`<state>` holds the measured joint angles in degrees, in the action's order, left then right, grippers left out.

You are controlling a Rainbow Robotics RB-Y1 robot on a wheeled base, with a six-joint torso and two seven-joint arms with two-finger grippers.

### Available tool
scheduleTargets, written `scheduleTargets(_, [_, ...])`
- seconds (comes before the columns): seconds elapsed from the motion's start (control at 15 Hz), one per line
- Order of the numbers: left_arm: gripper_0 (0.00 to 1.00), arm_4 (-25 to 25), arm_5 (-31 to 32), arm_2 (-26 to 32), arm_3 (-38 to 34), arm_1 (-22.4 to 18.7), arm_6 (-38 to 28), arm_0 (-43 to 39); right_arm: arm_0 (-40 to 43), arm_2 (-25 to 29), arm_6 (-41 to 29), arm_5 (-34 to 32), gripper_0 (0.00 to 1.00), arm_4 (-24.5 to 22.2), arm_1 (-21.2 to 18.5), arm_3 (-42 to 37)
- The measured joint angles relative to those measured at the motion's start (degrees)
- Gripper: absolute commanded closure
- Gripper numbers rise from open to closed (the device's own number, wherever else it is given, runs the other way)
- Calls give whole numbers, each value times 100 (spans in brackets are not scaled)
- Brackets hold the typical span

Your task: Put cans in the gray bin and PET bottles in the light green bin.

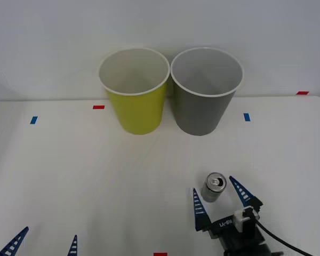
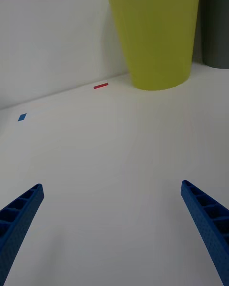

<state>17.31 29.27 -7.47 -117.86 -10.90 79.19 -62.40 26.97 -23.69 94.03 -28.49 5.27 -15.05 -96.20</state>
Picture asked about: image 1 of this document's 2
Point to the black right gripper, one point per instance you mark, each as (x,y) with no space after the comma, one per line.
(229,237)

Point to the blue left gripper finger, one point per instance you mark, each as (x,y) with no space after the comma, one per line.
(74,244)
(19,238)

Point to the silver drink can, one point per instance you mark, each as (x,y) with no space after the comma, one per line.
(210,193)

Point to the grey plastic bin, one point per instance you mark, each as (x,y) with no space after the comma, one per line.
(200,114)

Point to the yellow-green plastic bin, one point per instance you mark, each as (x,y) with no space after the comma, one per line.
(138,112)

